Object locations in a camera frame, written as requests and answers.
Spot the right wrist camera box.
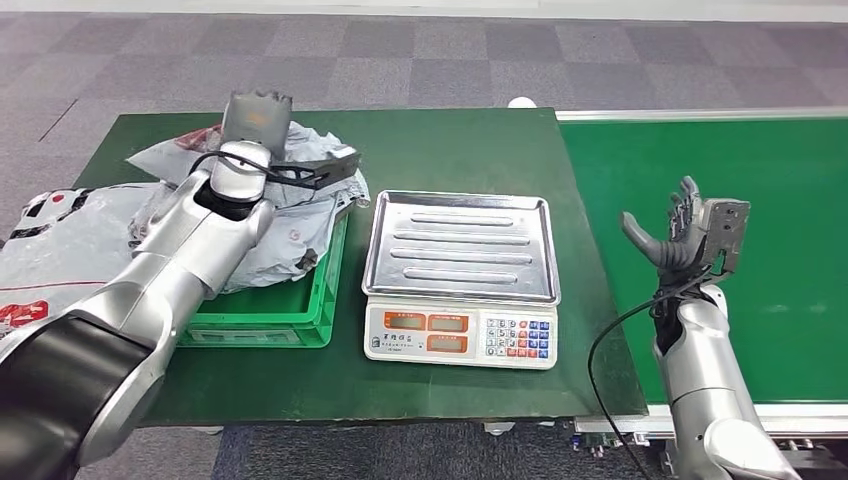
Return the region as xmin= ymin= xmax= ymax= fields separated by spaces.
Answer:
xmin=698 ymin=197 xmax=752 ymax=274

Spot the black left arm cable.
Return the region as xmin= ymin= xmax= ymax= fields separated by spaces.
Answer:
xmin=188 ymin=150 xmax=319 ymax=193

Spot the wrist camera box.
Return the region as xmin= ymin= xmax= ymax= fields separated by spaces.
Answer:
xmin=698 ymin=197 xmax=752 ymax=274
xmin=268 ymin=152 xmax=362 ymax=192

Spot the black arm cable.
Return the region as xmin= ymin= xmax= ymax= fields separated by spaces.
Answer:
xmin=587 ymin=264 xmax=723 ymax=480
xmin=188 ymin=150 xmax=319 ymax=193

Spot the green conveyor belt silver frame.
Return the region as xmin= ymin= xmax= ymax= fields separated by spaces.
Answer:
xmin=556 ymin=105 xmax=848 ymax=458

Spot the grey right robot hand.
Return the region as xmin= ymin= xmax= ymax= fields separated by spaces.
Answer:
xmin=620 ymin=176 xmax=706 ymax=272

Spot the electronic scale with steel tray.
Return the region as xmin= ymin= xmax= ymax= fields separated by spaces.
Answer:
xmin=360 ymin=190 xmax=562 ymax=371

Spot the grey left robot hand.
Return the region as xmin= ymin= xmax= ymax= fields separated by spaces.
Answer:
xmin=220 ymin=91 xmax=294 ymax=162

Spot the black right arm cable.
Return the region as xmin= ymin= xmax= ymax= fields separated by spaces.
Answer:
xmin=587 ymin=264 xmax=723 ymax=480

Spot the soft white red-print parcel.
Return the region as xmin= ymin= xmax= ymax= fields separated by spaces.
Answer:
xmin=125 ymin=121 xmax=362 ymax=200

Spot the large flat white mailer bag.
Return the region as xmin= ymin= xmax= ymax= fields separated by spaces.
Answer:
xmin=0 ymin=185 xmax=160 ymax=339

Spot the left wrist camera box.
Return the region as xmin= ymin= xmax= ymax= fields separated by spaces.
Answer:
xmin=268 ymin=152 xmax=362 ymax=192

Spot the green plastic crate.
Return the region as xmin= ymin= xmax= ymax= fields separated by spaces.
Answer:
xmin=178 ymin=215 xmax=349 ymax=349

